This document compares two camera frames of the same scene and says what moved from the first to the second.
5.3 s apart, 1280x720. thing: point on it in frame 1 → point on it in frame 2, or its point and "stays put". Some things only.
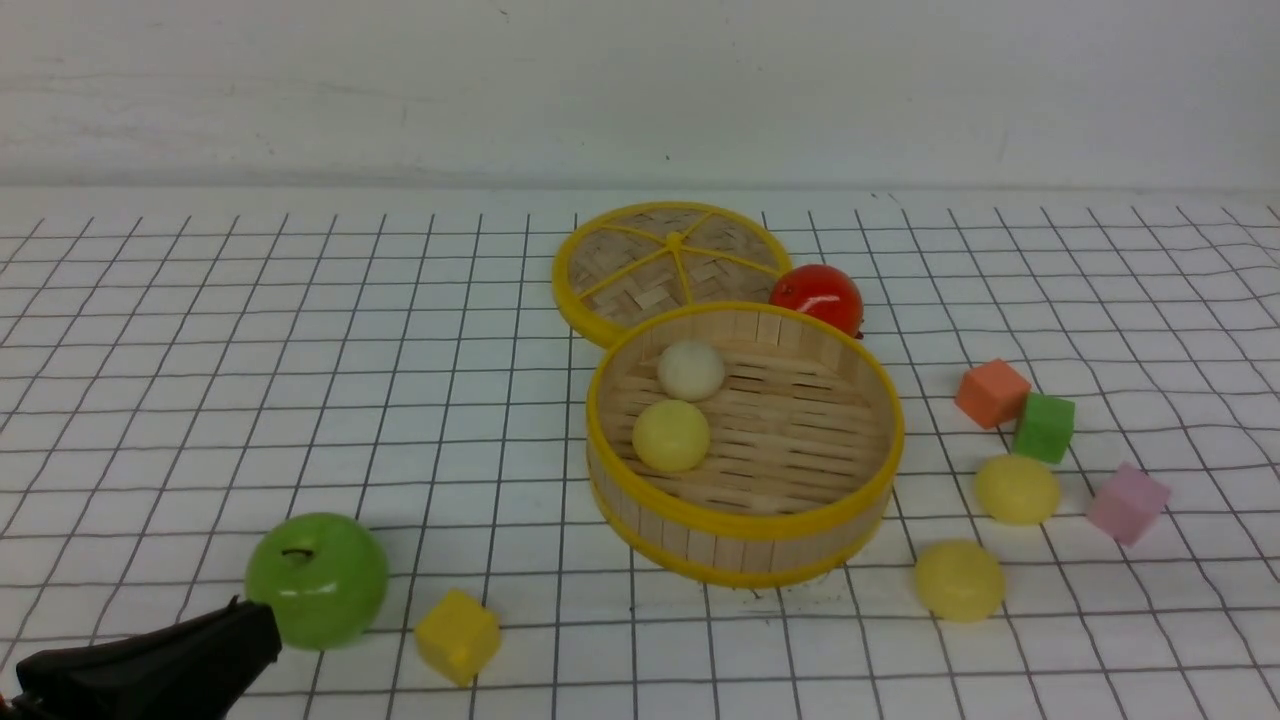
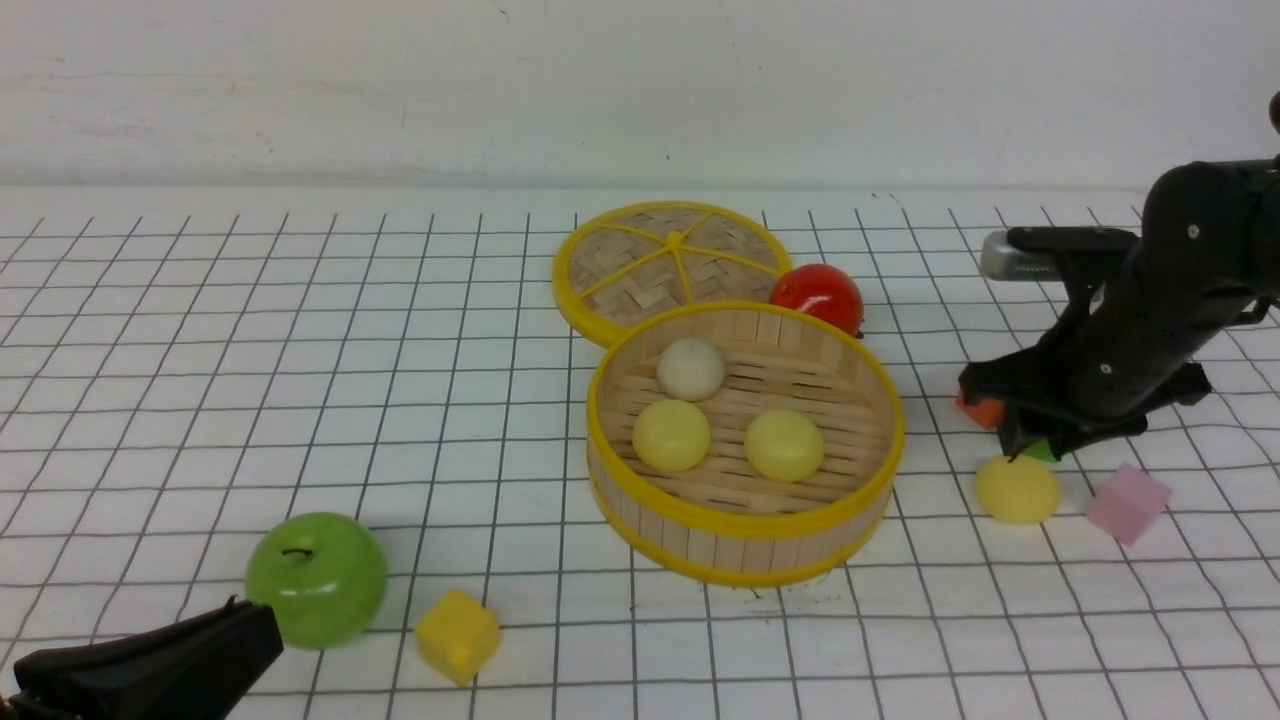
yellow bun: x=670 y=435 stays put
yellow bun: x=959 y=581 → x=784 y=445
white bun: x=690 y=371 stays put
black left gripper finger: x=191 y=669 stays put
